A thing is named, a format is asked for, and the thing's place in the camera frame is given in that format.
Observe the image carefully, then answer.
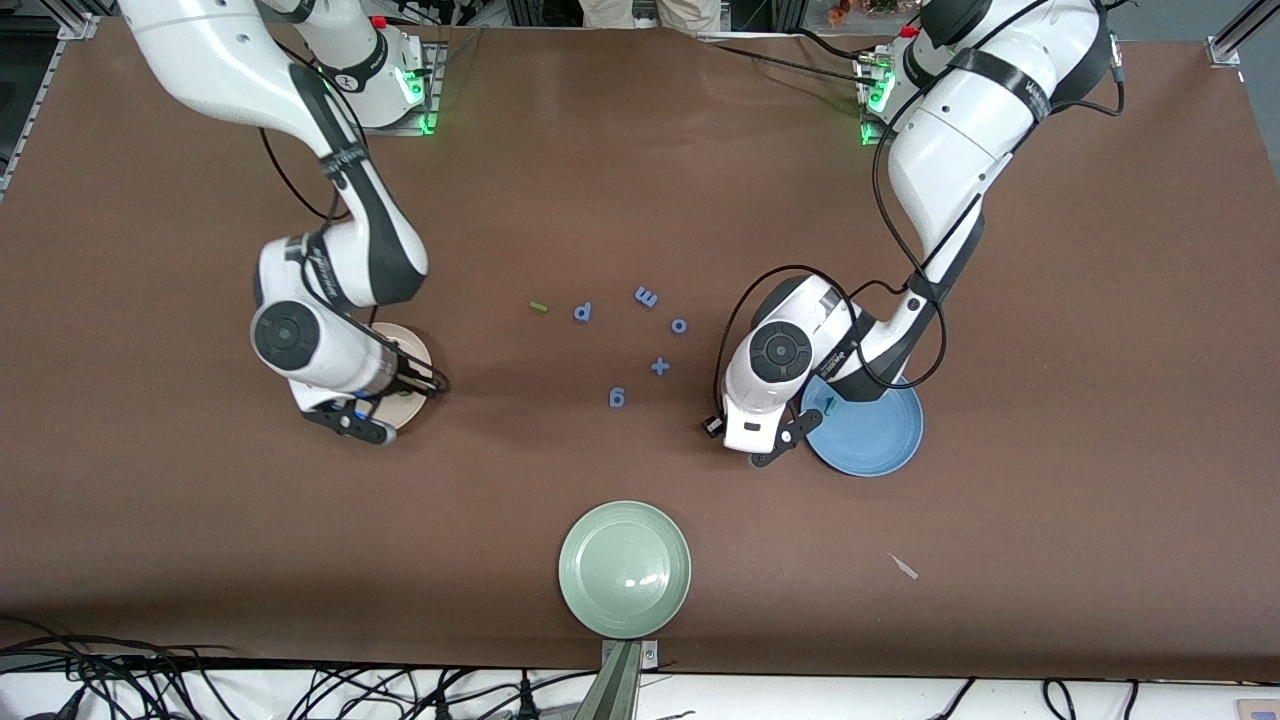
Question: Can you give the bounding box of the beige round plate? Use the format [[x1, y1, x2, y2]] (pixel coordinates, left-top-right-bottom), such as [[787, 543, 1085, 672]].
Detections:
[[368, 322, 434, 433]]

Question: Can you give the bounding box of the blue round plate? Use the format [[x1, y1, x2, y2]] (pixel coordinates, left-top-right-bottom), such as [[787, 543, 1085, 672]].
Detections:
[[803, 376, 925, 478]]

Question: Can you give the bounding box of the green round plate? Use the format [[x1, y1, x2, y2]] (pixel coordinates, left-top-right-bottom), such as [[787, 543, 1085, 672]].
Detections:
[[558, 500, 693, 640]]

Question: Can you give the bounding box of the person in beige trousers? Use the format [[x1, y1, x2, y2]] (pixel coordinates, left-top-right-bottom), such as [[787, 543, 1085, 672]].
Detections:
[[580, 0, 723, 29]]

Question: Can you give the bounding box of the grey metal camera post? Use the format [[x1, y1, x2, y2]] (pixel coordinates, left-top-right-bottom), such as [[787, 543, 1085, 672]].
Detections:
[[575, 638, 661, 720]]

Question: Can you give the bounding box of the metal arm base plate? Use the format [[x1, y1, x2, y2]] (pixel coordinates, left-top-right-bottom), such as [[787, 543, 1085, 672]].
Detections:
[[332, 40, 442, 137], [858, 50, 901, 148]]

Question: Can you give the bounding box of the thin grey cable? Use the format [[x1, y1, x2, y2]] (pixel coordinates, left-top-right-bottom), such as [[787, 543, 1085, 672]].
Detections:
[[415, 28, 488, 76]]

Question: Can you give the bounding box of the black table cable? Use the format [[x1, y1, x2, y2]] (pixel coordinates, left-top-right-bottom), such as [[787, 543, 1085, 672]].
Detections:
[[712, 30, 881, 83]]

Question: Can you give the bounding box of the aluminium table frame rail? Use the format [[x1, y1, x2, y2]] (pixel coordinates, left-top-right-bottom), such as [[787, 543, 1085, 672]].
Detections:
[[0, 15, 101, 196], [1205, 0, 1280, 69]]

